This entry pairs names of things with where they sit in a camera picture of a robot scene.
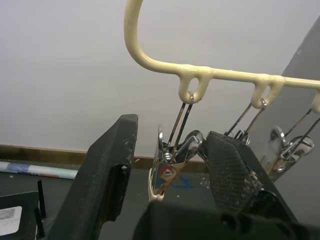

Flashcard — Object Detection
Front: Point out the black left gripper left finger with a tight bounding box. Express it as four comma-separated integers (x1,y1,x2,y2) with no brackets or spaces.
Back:
46,113,139,240

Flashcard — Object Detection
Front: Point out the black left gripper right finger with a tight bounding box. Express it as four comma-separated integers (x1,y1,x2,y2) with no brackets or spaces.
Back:
204,130,299,223

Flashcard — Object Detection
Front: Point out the metal hanger clip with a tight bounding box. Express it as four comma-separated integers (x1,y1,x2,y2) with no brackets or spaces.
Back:
259,107,315,182
148,92,204,203
224,97,269,146

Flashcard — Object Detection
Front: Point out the blue floor tape mark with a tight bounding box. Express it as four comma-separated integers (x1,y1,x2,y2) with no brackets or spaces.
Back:
171,174,195,190

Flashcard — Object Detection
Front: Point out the wooden baseboard strip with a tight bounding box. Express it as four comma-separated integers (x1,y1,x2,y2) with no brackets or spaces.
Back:
0,144,209,171

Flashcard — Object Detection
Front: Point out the rolled paper poster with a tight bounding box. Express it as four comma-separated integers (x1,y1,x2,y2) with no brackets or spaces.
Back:
0,160,79,180

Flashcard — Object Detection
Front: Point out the black router with antennas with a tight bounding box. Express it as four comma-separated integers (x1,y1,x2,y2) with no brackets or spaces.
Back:
0,179,47,240

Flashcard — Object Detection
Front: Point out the cream clip hanger frame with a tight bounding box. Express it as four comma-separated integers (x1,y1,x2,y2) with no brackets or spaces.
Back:
124,0,320,115

